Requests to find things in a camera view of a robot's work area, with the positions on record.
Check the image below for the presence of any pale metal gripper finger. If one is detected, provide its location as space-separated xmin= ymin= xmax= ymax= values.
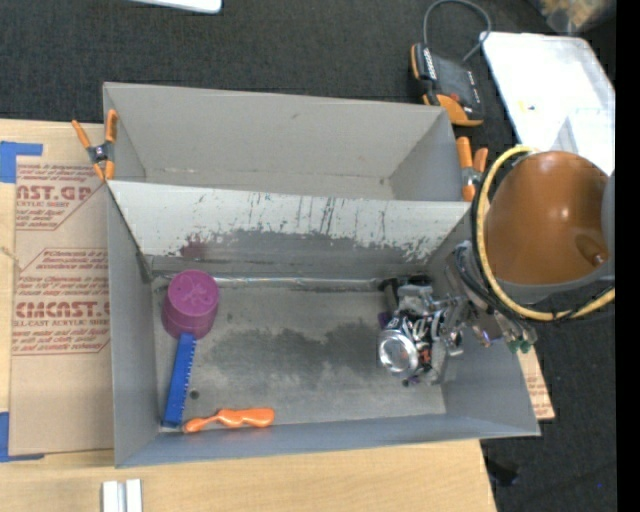
xmin=426 ymin=318 xmax=466 ymax=386
xmin=396 ymin=283 xmax=469 ymax=312

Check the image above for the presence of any grey metal bin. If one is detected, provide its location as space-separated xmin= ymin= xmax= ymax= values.
xmin=102 ymin=82 xmax=543 ymax=469

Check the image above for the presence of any orange plastic toy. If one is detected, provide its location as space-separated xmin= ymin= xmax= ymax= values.
xmin=181 ymin=407 xmax=276 ymax=434

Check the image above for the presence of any purple round cup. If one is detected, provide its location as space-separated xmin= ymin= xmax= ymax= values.
xmin=160 ymin=269 xmax=221 ymax=342

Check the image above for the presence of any blue flat toothed strip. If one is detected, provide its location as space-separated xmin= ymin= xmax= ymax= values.
xmin=160 ymin=332 xmax=197 ymax=429

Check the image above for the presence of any brown cardboard board, red print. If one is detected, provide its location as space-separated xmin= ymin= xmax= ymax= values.
xmin=0 ymin=117 xmax=556 ymax=464

